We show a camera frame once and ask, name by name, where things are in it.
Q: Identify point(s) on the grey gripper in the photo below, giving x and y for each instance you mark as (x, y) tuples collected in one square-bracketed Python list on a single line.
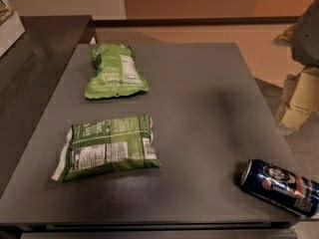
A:
[(307, 39)]

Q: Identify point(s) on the white box with snacks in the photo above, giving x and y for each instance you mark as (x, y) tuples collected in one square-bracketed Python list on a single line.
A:
[(11, 27)]

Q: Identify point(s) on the dark side counter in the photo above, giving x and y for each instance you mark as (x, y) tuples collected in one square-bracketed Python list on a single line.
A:
[(29, 74)]

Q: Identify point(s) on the dark green chip bag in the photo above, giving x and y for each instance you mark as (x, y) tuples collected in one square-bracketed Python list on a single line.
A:
[(105, 146)]

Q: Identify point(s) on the blue pepsi can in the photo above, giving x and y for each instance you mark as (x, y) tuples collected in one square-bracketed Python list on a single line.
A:
[(281, 187)]

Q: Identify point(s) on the light green chip bag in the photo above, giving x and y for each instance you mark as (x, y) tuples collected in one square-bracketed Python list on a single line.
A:
[(116, 74)]

